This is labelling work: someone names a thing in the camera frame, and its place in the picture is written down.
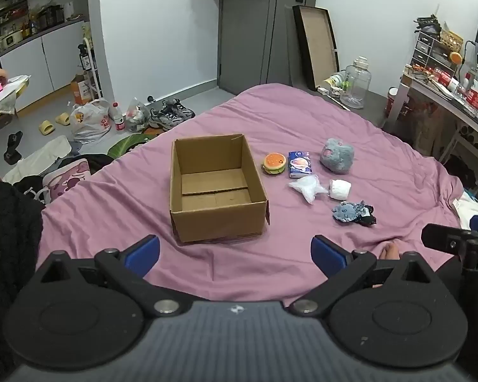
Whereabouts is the pink bed sheet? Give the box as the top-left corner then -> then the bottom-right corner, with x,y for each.
36,83 -> 465,307

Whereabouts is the clear bag with trash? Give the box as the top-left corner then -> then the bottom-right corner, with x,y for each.
125,97 -> 150,132

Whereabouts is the orange and white carton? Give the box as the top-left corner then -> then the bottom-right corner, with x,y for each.
71,71 -> 94,105

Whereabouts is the black sock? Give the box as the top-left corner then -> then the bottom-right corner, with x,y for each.
358,205 -> 378,227

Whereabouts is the burger squishy toy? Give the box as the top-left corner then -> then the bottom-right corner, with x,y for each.
262,152 -> 287,176

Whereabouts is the white desk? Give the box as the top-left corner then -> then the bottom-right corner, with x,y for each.
398,72 -> 478,148

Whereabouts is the wicker basket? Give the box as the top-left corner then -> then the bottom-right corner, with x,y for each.
440,30 -> 464,50

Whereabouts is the grey door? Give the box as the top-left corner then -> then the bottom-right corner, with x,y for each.
217,0 -> 321,96

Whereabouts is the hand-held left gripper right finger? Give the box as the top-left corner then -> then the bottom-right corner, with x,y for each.
289,236 -> 441,318

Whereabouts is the person's bare foot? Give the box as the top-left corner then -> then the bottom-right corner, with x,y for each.
378,243 -> 401,259

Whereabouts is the white rolled cloth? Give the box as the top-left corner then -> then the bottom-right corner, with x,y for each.
329,179 -> 351,200

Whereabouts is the brown cardboard box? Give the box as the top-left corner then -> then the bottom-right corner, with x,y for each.
169,133 -> 271,243

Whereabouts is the white plastic shopping bag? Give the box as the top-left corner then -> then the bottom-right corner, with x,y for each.
69,99 -> 112,144

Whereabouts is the blue tissue packet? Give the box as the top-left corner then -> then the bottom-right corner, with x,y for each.
288,150 -> 313,178

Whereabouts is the white crumpled cloth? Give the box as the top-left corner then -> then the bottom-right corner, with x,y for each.
2,135 -> 72,184

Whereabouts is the black framed board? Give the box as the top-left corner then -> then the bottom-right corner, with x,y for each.
293,5 -> 340,91

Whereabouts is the large clear water jug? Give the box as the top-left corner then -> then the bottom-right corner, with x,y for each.
340,56 -> 370,109

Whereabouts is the red bucket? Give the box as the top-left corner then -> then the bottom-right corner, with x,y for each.
386,87 -> 411,122

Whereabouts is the small blue plush toy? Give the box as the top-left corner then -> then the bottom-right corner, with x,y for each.
332,201 -> 367,223

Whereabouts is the grey fluffy plush toy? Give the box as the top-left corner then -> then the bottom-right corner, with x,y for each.
319,138 -> 356,174

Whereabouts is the pink patterned cushion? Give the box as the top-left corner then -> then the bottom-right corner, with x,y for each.
43,158 -> 91,203

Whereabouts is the green leaf mat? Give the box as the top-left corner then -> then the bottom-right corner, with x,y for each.
107,133 -> 160,160

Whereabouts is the cluttered kitchen shelf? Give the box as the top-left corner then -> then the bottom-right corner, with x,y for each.
0,0 -> 88,44

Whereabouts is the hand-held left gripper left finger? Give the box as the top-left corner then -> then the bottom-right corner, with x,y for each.
35,236 -> 192,317

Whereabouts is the white cabinet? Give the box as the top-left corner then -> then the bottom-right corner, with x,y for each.
0,20 -> 90,112

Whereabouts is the red label water bottle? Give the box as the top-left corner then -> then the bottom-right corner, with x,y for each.
112,102 -> 125,131

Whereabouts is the clear plastic bag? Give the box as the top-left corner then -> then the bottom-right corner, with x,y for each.
289,175 -> 329,204

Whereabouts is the black fuzzy clothing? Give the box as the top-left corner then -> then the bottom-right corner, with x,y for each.
0,181 -> 44,371

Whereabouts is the grey drawer organizer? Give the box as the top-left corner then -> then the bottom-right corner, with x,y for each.
413,30 -> 443,72

